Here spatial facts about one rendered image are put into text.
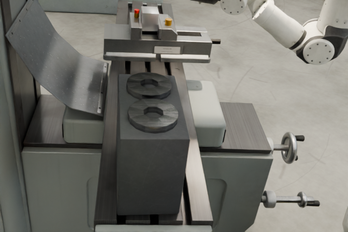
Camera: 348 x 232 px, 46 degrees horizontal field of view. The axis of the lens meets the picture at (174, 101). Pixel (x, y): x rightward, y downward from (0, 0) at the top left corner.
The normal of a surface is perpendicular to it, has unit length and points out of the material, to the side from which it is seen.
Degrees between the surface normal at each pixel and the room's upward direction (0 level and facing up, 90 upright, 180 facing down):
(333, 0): 93
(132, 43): 90
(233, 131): 0
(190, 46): 90
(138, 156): 90
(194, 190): 0
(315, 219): 0
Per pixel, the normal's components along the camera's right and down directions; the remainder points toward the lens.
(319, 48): -0.18, 0.59
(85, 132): 0.07, 0.55
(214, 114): 0.10, -0.83
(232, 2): -0.30, 0.70
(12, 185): 0.71, 0.42
